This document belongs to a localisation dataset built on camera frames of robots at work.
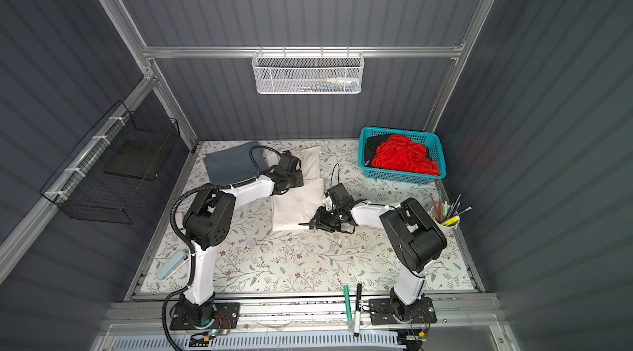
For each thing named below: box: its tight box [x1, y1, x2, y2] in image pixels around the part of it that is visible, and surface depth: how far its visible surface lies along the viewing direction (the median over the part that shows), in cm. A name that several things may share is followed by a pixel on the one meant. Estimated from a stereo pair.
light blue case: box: [156, 250, 185, 281], surface depth 82 cm
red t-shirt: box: [370, 134, 440, 178], surface depth 110 cm
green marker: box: [343, 284, 354, 333], surface depth 76 cm
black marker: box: [353, 282, 362, 337], surface depth 75 cm
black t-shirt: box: [364, 134, 390, 167], surface depth 112 cm
